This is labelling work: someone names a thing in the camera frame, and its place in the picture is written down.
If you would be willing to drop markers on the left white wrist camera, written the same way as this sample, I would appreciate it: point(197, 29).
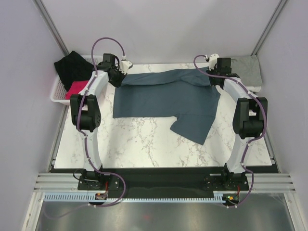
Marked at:
point(125, 65)

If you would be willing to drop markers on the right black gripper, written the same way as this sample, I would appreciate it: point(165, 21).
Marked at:
point(212, 82)

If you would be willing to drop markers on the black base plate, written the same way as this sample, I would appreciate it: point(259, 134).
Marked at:
point(165, 181)

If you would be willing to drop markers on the corner aluminium post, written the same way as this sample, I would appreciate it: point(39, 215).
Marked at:
point(51, 25)
point(269, 26)

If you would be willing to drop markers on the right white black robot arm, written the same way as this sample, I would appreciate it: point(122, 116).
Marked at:
point(250, 115)

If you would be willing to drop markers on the white slotted cable duct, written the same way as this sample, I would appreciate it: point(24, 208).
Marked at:
point(99, 197)

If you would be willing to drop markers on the blue grey t shirt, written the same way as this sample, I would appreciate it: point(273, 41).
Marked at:
point(185, 94)

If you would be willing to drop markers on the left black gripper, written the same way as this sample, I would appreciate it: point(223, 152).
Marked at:
point(122, 75)

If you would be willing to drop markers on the aluminium rail frame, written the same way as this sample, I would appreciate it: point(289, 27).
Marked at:
point(263, 183)

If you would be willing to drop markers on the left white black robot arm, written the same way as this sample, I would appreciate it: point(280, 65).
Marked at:
point(85, 111)

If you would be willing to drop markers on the white plastic basket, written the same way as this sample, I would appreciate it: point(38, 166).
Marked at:
point(58, 92)

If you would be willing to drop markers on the folded grey t shirt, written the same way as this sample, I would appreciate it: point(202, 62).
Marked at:
point(248, 69)

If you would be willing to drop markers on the left corner aluminium post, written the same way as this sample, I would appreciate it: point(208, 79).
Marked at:
point(51, 25)

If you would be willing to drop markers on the black t shirt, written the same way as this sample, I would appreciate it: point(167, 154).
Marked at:
point(73, 67)

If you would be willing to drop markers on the right corner aluminium post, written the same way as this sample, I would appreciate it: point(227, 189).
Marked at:
point(269, 26)

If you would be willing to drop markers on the pink red t shirt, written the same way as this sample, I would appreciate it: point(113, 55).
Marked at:
point(76, 88)

